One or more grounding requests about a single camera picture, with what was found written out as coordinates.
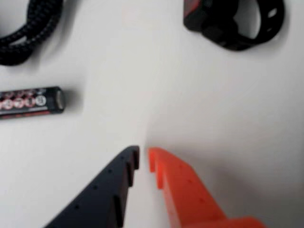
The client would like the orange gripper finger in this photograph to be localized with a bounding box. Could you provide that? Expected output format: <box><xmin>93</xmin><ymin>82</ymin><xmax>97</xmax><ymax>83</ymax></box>
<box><xmin>147</xmin><ymin>147</ymin><xmax>267</xmax><ymax>228</ymax></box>

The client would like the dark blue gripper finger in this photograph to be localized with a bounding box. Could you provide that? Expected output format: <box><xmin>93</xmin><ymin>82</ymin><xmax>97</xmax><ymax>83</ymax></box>
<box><xmin>43</xmin><ymin>145</ymin><xmax>141</xmax><ymax>228</ymax></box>

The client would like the black AA battery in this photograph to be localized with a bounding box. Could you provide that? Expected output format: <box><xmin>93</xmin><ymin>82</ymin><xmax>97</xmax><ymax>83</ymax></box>
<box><xmin>0</xmin><ymin>85</ymin><xmax>66</xmax><ymax>121</ymax></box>

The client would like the black ring strap clip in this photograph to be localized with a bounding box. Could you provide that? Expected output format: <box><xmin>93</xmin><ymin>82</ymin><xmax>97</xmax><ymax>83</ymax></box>
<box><xmin>182</xmin><ymin>0</ymin><xmax>285</xmax><ymax>51</ymax></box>

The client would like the black coiled USB cable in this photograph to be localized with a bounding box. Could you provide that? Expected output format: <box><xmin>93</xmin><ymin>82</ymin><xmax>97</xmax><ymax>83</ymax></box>
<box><xmin>0</xmin><ymin>0</ymin><xmax>64</xmax><ymax>67</ymax></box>

